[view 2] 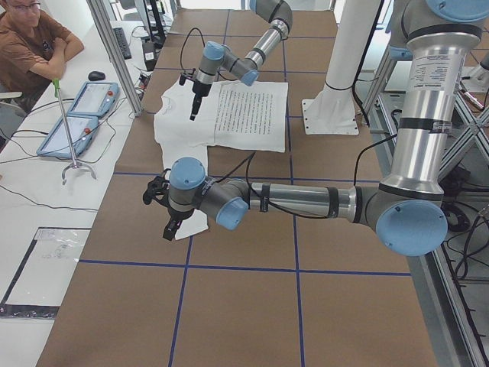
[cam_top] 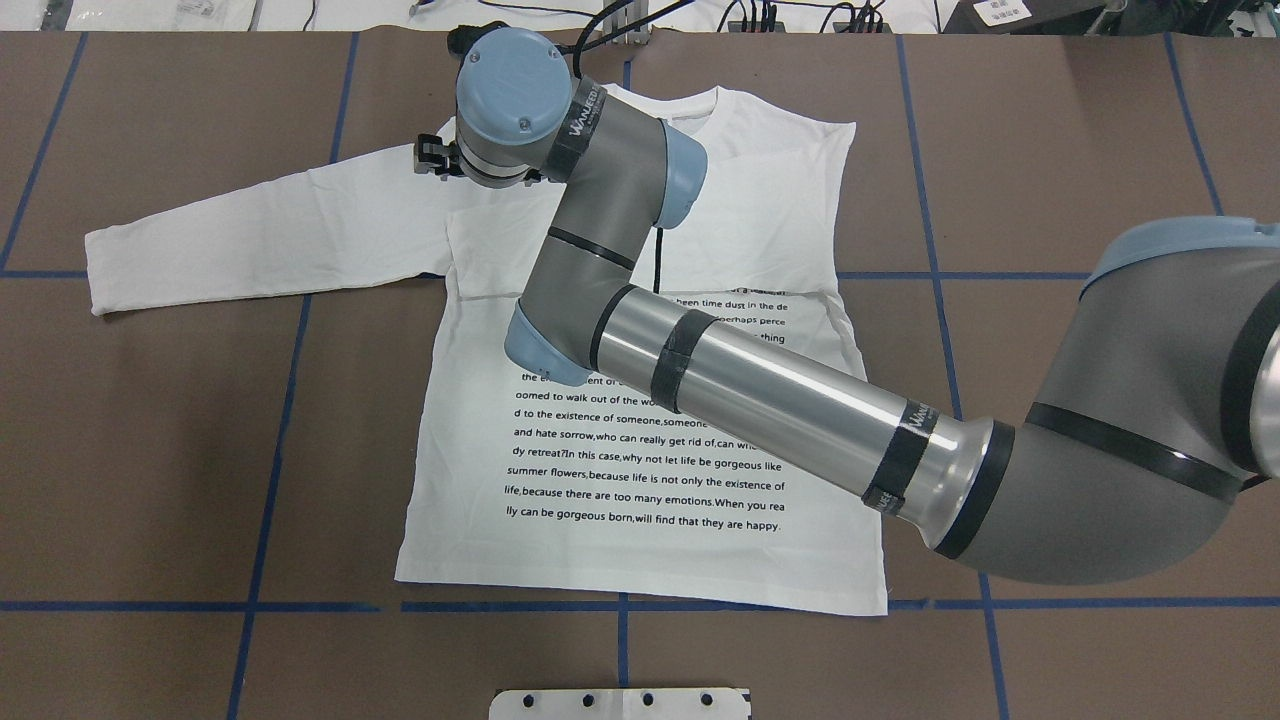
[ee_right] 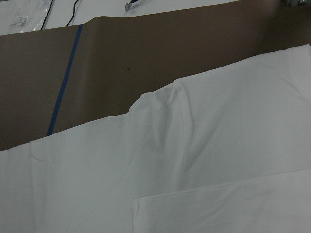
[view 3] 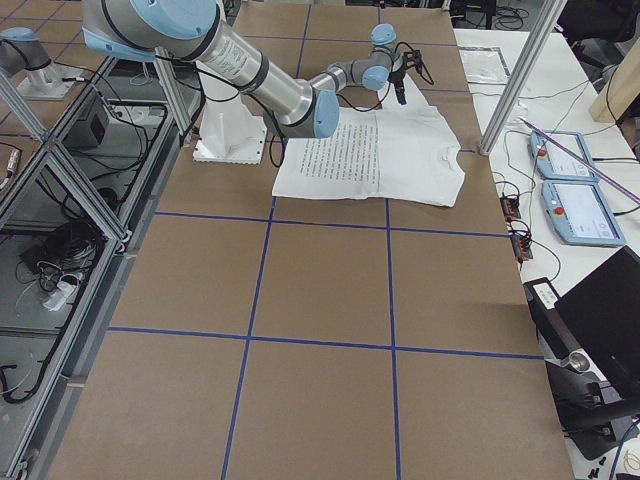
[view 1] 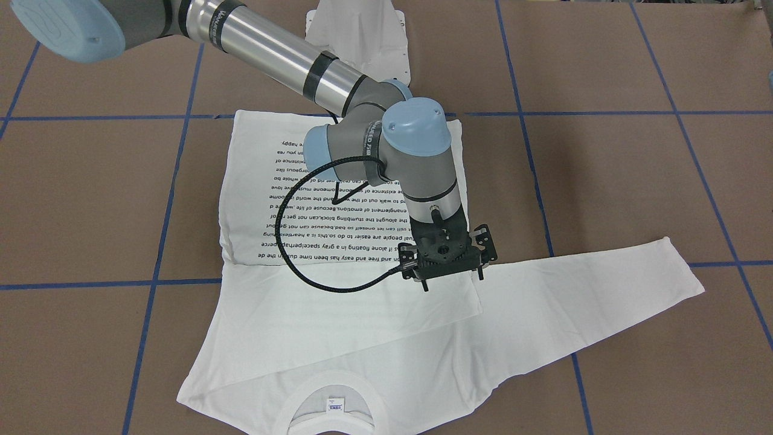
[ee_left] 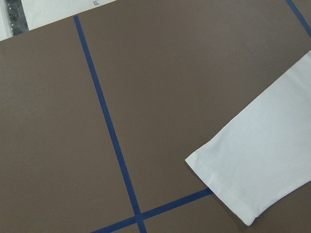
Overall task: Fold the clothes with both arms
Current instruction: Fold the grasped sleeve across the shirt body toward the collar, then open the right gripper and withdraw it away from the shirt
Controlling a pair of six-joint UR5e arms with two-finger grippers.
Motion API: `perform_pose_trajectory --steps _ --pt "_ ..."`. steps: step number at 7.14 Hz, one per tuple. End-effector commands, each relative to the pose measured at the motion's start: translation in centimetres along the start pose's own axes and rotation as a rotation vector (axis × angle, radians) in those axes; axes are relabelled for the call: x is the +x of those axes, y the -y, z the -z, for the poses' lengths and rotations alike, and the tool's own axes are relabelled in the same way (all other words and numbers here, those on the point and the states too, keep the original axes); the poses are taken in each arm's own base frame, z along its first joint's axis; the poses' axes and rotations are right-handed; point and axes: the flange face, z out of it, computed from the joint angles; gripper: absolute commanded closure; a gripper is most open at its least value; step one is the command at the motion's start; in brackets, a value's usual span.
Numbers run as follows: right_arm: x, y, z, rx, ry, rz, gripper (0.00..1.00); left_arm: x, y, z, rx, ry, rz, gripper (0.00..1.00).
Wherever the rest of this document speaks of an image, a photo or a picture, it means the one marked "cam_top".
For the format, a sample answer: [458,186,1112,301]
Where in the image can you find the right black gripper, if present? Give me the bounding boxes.
[413,135,500,187]

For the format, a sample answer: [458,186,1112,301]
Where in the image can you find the white long-sleeve printed shirt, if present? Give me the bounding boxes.
[84,85,888,616]

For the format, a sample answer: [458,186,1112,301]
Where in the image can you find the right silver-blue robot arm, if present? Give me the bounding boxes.
[397,23,1277,614]

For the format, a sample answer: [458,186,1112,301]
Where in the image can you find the black box white label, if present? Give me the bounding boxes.
[942,1,1138,36]

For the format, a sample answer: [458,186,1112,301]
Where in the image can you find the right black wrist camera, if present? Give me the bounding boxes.
[445,20,508,60]

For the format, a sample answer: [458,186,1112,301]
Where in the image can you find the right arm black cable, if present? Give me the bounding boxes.
[566,0,701,295]

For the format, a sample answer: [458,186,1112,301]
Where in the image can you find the aluminium frame post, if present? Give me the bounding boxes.
[599,0,652,45]

